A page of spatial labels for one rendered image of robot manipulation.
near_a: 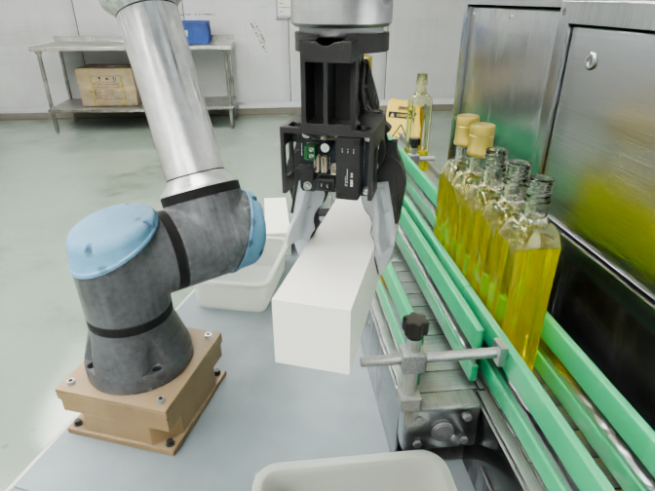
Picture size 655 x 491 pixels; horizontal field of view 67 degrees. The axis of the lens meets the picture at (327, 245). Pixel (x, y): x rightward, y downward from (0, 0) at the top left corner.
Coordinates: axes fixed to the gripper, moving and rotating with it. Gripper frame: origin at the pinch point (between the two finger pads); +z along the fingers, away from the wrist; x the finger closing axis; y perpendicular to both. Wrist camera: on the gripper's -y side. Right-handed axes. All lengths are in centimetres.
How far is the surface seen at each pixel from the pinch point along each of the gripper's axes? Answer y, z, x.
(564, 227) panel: -31.5, 8.2, 26.5
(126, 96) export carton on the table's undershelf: -444, 74, -341
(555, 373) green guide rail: -11.0, 19.0, 24.2
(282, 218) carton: -70, 29, -31
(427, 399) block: -5.3, 21.4, 9.4
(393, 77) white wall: -612, 68, -71
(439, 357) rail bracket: -4.6, 14.1, 10.1
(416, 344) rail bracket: -3.3, 11.8, 7.6
